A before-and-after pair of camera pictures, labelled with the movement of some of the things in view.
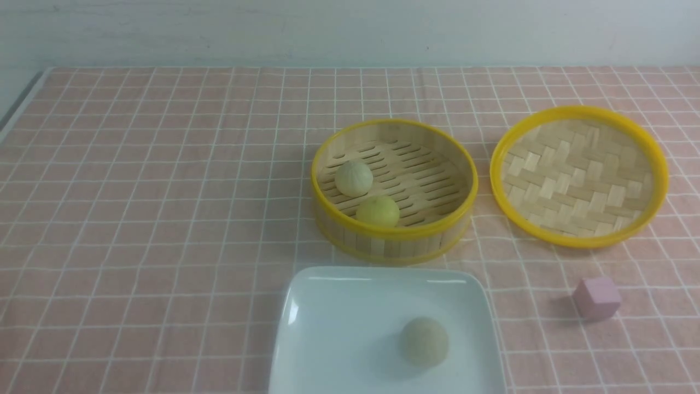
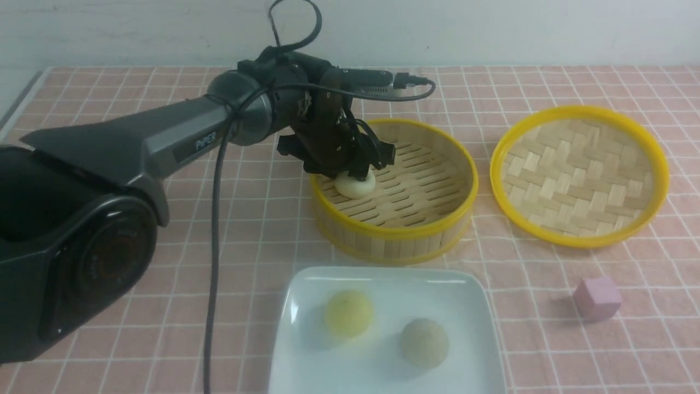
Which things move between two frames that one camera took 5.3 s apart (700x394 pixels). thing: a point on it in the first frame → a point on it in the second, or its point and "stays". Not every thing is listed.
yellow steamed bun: (379, 210) → (349, 313)
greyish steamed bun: (424, 342) stays
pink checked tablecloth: (149, 216) stays
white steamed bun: (353, 178) stays
